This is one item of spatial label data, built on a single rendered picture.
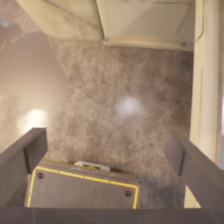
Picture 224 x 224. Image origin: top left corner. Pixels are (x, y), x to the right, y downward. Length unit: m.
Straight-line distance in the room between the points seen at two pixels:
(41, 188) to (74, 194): 0.21
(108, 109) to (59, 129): 0.44
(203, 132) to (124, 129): 0.76
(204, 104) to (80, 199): 0.84
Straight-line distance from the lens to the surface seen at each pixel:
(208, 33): 0.75
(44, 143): 0.17
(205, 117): 0.64
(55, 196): 1.12
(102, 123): 1.29
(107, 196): 1.03
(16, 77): 1.71
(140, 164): 1.30
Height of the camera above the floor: 1.28
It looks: 81 degrees down
